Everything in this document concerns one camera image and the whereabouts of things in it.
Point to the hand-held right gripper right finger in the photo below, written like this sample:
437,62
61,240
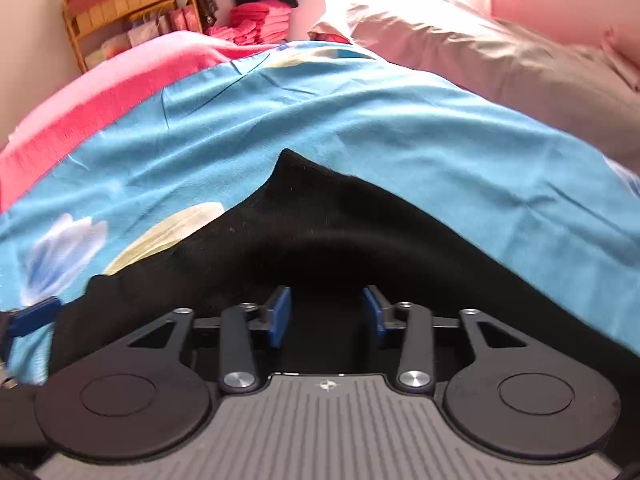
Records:
374,317

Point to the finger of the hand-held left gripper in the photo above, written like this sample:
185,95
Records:
37,315

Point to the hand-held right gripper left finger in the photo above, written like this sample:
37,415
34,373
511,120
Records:
280,317

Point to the black pants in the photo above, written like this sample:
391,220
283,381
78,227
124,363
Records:
325,240

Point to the blue floral bed sheet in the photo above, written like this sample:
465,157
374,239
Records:
400,125

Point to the pink fleece blanket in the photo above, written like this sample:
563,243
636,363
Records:
90,105

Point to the beige quilt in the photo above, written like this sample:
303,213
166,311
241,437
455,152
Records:
475,55

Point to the wooden shelf rack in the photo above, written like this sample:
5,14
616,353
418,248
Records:
87,25

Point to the stack of red towels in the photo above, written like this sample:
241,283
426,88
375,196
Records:
255,22

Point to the pink packets on shelf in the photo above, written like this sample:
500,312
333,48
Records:
182,19

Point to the row of tan boxes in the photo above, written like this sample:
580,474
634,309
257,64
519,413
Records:
125,2

